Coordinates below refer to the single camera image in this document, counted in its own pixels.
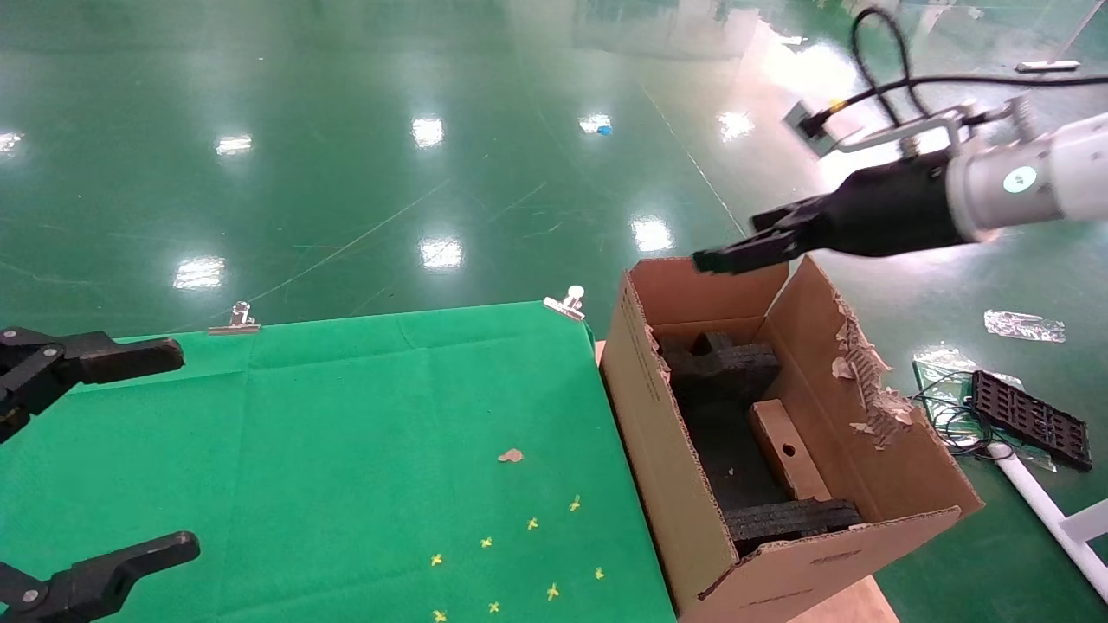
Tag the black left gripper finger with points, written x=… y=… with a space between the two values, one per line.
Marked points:
x=95 y=581
x=104 y=359

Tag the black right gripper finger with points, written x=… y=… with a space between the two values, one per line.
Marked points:
x=792 y=215
x=753 y=253

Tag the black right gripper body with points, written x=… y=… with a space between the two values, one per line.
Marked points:
x=892 y=212

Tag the small brown cardboard box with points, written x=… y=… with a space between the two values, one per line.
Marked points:
x=783 y=446

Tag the small cardboard scrap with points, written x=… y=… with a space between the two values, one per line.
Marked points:
x=510 y=455

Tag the large open cardboard carton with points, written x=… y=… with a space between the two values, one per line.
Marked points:
x=822 y=580

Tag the black foam insert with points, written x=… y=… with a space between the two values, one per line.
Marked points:
x=727 y=372

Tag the silver metal clip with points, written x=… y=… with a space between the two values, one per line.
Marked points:
x=238 y=327
x=567 y=305

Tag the flat clear plastic bag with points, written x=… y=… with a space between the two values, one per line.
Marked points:
x=939 y=362

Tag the crumpled clear plastic bag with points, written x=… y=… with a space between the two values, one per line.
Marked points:
x=1024 y=325

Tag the green table cloth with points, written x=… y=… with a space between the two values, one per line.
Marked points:
x=303 y=433

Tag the white flat bar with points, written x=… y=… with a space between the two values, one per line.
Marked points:
x=1047 y=66

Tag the black plastic grid tray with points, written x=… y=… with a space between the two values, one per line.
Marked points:
x=1030 y=420

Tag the grey metal camera bracket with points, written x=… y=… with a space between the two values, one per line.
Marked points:
x=892 y=134

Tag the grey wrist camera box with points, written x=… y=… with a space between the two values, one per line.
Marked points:
x=801 y=118

